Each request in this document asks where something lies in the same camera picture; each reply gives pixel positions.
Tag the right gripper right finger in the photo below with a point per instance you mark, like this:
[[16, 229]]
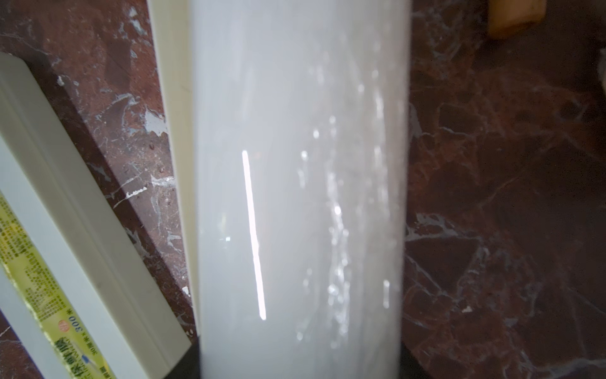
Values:
[[410, 368]]

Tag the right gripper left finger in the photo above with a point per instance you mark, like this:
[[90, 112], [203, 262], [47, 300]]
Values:
[[189, 366]]

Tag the cream dispenser lid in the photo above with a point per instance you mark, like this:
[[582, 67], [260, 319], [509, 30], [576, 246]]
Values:
[[66, 255]]

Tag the plastic wrap roll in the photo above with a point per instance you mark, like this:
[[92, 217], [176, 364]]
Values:
[[300, 126]]

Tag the cream wrap dispenser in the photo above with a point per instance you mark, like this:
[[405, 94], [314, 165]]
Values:
[[170, 27]]

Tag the blue hand rake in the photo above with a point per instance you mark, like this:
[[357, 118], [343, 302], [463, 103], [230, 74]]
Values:
[[508, 17]]

